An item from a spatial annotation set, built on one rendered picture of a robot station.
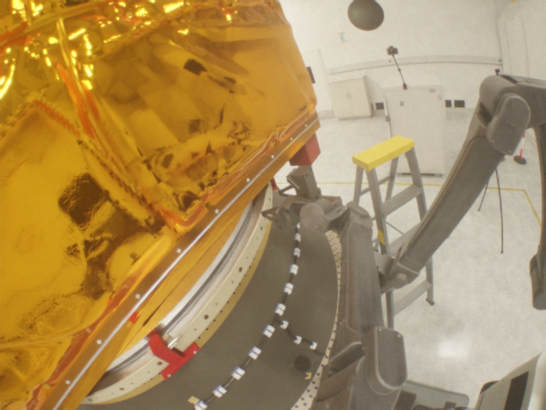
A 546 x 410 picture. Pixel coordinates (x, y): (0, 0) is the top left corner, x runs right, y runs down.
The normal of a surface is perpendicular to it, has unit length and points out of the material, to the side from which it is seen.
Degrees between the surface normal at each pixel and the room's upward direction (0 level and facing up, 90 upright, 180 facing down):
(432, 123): 90
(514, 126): 90
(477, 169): 90
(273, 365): 62
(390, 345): 39
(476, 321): 0
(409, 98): 90
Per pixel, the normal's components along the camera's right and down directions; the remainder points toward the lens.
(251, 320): 0.57, -0.33
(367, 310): 0.30, -0.86
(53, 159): 0.82, 0.00
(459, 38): -0.47, 0.62
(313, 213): -0.59, 0.19
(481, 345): -0.33, -0.78
